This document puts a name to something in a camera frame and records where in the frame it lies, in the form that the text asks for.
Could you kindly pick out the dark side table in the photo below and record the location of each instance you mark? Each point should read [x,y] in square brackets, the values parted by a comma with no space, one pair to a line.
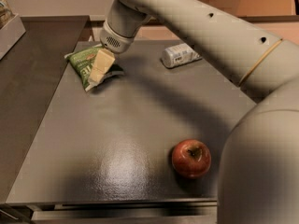
[29,75]

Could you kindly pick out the clear plastic water bottle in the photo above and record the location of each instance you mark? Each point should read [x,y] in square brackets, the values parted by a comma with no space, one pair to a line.
[179,55]

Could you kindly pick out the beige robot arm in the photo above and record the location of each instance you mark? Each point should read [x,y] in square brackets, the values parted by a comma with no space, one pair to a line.
[258,179]

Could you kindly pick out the grey tray with snacks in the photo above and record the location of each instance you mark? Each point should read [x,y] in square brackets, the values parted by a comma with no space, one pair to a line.
[11,28]

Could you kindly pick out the red apple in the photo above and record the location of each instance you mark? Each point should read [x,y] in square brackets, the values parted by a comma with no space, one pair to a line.
[191,158]

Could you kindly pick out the green jalapeno chip bag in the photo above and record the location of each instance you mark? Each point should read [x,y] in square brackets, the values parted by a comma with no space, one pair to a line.
[82,62]

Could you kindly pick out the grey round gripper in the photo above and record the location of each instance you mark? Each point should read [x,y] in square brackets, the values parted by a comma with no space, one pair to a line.
[114,41]

